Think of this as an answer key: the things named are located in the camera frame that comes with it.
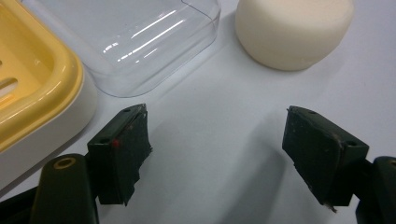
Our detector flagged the yellow and white soap dish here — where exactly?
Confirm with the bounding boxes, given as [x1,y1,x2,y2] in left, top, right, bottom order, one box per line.
[0,0,99,191]

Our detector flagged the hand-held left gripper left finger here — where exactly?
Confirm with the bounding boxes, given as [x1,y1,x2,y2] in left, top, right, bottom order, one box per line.
[86,103,153,207]

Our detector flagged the clear plastic soap dish lid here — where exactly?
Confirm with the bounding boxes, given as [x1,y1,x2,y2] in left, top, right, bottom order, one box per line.
[21,0,222,99]

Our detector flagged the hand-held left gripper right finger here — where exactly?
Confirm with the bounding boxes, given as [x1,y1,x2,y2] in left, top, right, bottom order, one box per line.
[281,105,371,213]

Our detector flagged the round cream soap bar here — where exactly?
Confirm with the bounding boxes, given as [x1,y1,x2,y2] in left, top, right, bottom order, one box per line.
[234,0,355,72]

